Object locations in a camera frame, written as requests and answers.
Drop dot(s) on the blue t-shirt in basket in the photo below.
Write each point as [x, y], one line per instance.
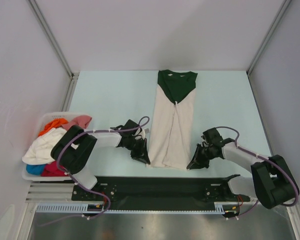
[36, 170]

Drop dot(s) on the white t-shirt in basket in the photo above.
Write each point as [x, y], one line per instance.
[39, 153]

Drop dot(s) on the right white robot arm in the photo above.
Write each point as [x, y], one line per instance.
[271, 181]

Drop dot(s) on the pink t-shirt in basket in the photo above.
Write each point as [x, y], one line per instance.
[82, 121]

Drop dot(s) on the right aluminium frame post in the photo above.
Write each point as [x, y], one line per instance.
[269, 35]

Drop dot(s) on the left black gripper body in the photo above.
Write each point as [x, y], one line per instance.
[136, 147]

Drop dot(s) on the orange t-shirt in basket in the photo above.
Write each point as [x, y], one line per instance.
[56, 123]

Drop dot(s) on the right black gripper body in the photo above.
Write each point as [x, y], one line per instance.
[203, 155]

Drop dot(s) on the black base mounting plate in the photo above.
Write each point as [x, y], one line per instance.
[166, 193]

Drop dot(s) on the white slotted cable duct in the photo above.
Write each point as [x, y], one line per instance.
[96, 208]

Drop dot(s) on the left aluminium frame post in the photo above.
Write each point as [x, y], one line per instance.
[72, 76]

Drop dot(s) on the white plastic laundry basket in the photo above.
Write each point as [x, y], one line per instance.
[46, 118]

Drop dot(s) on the aluminium frame post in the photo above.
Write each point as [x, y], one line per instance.
[269, 35]
[72, 76]

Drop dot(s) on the red t-shirt in basket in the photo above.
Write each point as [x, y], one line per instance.
[51, 170]

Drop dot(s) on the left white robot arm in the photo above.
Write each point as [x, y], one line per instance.
[73, 151]

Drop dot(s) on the white green raglan t-shirt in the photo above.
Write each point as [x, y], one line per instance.
[172, 121]

